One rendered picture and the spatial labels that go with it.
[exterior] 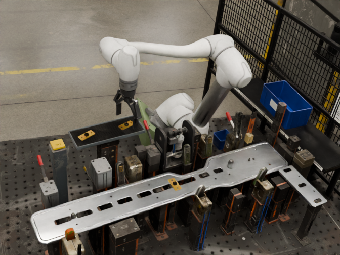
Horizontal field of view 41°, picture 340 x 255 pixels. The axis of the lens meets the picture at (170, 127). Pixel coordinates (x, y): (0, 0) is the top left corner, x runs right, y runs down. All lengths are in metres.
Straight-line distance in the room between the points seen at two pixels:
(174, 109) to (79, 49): 2.71
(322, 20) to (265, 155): 2.16
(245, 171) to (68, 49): 3.37
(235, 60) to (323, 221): 1.07
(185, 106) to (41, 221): 1.18
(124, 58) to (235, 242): 1.13
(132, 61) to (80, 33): 3.64
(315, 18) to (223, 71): 2.30
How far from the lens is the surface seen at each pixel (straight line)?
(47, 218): 2.18
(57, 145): 2.28
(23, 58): 5.27
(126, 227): 2.09
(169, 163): 2.49
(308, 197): 2.46
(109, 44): 2.26
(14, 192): 2.73
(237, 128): 2.56
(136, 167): 2.29
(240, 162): 2.53
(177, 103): 2.86
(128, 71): 2.15
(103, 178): 2.25
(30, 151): 2.97
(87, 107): 4.47
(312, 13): 4.64
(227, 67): 2.38
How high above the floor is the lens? 2.66
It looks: 39 degrees down
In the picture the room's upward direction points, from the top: 7 degrees clockwise
